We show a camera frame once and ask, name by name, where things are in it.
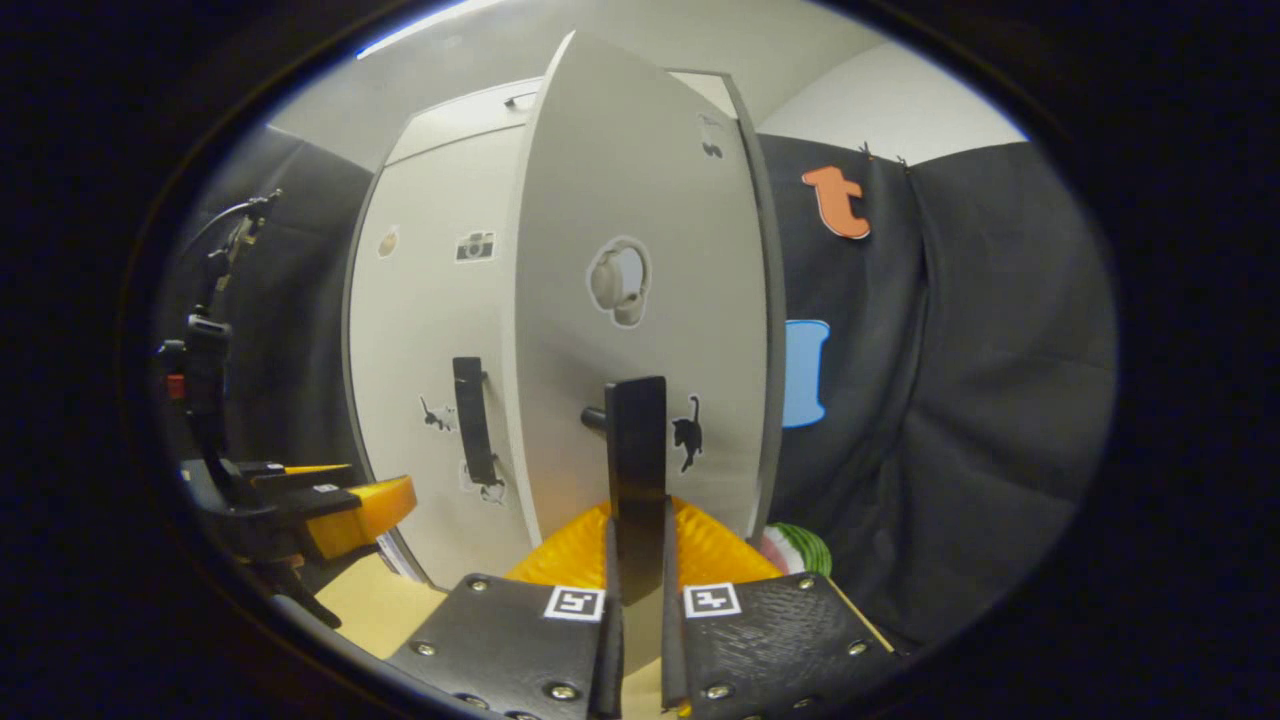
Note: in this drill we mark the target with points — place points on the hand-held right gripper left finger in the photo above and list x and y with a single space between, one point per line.
608 650

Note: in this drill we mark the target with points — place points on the green striped object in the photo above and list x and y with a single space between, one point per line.
800 548

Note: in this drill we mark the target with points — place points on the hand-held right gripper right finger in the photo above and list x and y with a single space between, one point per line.
674 650

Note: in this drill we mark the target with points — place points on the white cabinet drawer front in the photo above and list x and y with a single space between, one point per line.
450 125

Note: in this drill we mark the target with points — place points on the black backdrop cloth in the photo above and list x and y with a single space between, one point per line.
290 300
980 380

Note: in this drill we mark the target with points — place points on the white and blue box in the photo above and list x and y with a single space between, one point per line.
400 555

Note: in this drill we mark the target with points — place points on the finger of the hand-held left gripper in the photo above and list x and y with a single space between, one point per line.
265 472
310 500

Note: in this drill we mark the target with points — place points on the camera-sticker shoe cabinet door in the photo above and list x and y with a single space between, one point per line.
420 330

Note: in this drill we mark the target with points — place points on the headphone-sticker shoe cabinet door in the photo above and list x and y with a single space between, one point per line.
640 160

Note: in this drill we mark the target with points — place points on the white double-door shoe cabinet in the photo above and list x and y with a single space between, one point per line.
772 350

